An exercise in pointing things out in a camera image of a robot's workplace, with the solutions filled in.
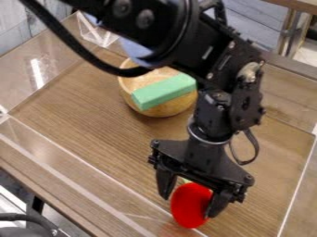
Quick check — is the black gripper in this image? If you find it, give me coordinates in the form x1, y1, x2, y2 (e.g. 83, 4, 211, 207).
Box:
148, 123, 255, 218

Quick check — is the red plush fruit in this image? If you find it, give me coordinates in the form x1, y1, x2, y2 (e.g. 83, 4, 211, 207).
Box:
171, 182, 212, 229

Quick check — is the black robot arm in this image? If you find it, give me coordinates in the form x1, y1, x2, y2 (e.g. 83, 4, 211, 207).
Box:
61, 0, 265, 218

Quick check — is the wooden bowl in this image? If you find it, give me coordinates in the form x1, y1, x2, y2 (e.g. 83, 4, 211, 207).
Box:
117, 67, 196, 118

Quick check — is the green foam block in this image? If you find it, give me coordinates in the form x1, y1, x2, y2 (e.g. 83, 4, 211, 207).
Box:
131, 73, 196, 110

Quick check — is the clear acrylic corner stand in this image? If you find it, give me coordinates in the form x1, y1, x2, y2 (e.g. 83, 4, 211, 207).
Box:
75, 11, 119, 48

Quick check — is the clear acrylic tray wall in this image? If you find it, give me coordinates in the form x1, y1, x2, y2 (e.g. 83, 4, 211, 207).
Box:
0, 114, 207, 237

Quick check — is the black cable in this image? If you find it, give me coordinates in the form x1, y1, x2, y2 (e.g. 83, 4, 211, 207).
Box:
16, 0, 154, 78

